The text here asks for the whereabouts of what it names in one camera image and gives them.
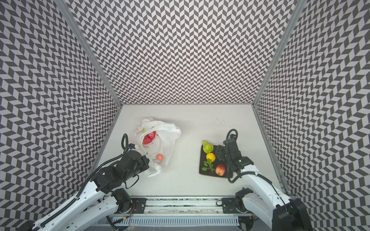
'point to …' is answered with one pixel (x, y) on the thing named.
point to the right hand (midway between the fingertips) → (223, 152)
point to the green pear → (207, 147)
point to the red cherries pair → (159, 157)
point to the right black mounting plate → (229, 205)
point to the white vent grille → (179, 221)
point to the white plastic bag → (155, 138)
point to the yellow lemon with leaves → (210, 158)
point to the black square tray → (217, 162)
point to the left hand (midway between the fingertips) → (149, 161)
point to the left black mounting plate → (139, 205)
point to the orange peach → (220, 170)
